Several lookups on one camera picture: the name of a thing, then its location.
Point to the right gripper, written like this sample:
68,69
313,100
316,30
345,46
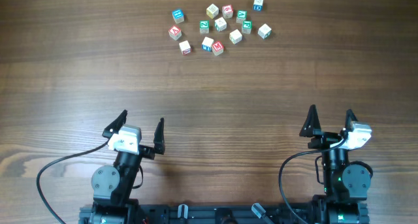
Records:
327,139

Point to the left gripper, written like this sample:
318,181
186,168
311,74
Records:
144,149

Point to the red M wooden block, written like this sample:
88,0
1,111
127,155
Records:
217,48

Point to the green Z wooden block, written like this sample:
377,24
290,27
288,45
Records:
204,26

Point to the plain block yellow side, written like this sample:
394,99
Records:
235,36

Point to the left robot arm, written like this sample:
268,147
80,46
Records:
112,185

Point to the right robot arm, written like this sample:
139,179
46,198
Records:
345,182

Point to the plain block red side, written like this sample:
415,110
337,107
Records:
185,47

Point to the red A wooden block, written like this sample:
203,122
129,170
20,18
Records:
175,32

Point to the plain block blue side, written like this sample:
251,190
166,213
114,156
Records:
207,44

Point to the plain block far right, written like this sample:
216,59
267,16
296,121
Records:
264,31

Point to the blue-top wooden block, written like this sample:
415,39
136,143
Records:
178,16

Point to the green F wooden block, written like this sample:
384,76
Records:
246,26

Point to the green V wooden block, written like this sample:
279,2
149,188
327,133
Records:
241,16

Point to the block blue C side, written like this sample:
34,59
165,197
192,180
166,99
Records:
258,5

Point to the yellow-top wooden block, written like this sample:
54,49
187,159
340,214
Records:
212,11

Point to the red 9 wooden block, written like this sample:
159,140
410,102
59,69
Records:
227,11

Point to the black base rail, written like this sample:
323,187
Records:
302,213

